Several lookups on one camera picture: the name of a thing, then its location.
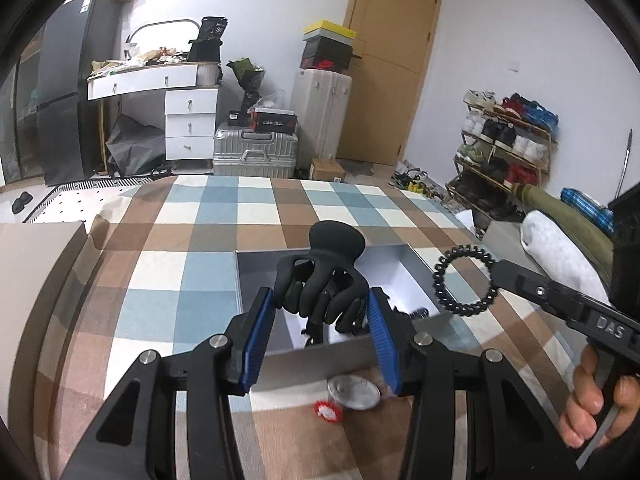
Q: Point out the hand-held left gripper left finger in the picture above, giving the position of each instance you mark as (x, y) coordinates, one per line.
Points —
(257, 340)

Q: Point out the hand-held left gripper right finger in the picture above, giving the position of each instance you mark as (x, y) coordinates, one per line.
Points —
(385, 345)

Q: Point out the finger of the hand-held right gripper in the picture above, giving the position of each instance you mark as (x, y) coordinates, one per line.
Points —
(515, 275)

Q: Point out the large black claw clip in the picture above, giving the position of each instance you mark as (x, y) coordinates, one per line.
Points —
(312, 332)

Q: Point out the grey cardboard box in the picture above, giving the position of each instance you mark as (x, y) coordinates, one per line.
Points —
(255, 280)

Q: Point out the black claw clip rounded top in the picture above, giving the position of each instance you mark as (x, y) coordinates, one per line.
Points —
(325, 285)

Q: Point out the person's right hand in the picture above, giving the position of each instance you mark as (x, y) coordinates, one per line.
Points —
(587, 390)

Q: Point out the white cloth bundle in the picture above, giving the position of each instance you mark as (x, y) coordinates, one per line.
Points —
(555, 250)

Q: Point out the round silver disc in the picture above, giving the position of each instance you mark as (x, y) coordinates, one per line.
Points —
(352, 392)

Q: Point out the blue plaid cloth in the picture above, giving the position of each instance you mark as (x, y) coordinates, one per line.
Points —
(592, 210)

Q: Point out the olive green rolled mat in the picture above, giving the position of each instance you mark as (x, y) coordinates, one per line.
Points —
(565, 215)

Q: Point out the small red white hair accessory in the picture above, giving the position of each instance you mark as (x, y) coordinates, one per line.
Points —
(327, 411)

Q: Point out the thin metal rod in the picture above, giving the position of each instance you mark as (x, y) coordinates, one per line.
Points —
(625, 160)

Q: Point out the shoe rack with shoes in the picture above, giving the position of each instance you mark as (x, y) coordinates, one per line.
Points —
(500, 160)

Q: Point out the shoes on floor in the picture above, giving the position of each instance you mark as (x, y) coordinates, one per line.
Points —
(415, 180)

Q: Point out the small cardboard box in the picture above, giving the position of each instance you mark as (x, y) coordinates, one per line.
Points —
(327, 170)

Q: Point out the silver suitcase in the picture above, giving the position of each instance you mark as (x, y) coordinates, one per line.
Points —
(255, 155)

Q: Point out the black red box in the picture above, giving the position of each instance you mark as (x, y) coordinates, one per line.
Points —
(272, 121)

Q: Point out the small black box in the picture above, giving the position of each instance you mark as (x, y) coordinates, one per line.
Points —
(239, 119)

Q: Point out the white desk with drawers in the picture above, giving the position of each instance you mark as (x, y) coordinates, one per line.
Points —
(190, 125)

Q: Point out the dotted white rug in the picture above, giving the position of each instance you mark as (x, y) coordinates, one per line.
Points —
(75, 200)

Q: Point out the grey plastic bag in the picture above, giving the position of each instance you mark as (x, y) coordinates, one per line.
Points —
(132, 145)

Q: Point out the white suitcase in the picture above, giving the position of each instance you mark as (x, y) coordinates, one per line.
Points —
(320, 115)

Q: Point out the white plastic bag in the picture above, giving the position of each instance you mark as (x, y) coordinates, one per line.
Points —
(270, 102)

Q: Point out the wooden door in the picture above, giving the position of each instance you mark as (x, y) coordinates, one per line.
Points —
(390, 70)

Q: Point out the dark green bouquet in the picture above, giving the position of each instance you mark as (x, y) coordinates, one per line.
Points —
(247, 77)

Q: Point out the white cylinder bin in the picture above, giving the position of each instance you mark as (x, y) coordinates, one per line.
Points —
(210, 74)

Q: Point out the black slippers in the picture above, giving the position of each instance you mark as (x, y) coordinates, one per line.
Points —
(21, 202)

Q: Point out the black shoe box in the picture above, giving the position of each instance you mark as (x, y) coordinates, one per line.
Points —
(325, 60)

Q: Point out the desk clutter pile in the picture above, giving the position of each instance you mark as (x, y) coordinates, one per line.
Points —
(140, 60)

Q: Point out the stacked black bags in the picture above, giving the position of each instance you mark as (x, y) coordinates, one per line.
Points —
(207, 40)

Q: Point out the dark grey fridge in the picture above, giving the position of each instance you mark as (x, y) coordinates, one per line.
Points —
(75, 95)

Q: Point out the yellow shoe box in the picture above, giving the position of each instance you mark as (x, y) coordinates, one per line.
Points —
(330, 30)

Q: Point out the glass door cabinet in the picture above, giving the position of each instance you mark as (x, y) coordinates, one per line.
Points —
(20, 125)

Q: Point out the arched mirror frame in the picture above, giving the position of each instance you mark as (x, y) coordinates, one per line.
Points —
(150, 25)

